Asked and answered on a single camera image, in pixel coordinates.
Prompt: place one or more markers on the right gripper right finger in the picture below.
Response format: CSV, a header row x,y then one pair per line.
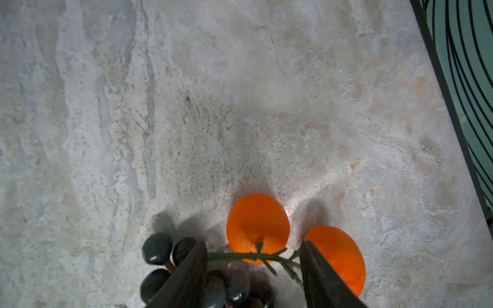
x,y
323,287

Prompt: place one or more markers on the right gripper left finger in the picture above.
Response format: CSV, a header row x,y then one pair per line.
x,y
185,287

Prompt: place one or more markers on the orange fake tangerine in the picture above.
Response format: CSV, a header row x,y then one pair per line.
x,y
342,253
257,218

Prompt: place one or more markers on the dark fake grape bunch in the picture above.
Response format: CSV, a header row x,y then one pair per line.
x,y
232,289

